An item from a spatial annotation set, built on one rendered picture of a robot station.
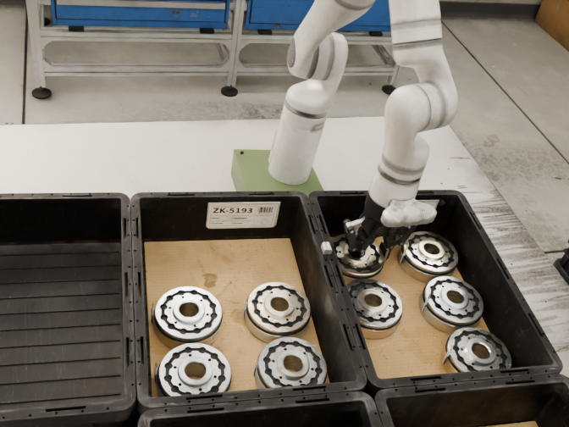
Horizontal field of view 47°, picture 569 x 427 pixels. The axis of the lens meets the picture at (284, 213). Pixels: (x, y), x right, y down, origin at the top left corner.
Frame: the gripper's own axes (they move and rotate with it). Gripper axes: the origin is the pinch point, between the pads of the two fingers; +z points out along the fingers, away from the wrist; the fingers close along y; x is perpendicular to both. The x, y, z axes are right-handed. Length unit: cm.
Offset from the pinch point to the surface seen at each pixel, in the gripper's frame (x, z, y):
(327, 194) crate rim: -8.4, -7.8, 6.9
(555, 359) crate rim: 31.0, -7.8, -14.1
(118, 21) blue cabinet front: -188, 51, 21
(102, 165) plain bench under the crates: -50, 15, 41
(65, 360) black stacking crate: 10, 2, 52
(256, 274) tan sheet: -1.0, 2.2, 20.6
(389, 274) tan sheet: 3.2, 2.2, -2.8
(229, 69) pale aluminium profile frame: -183, 72, -28
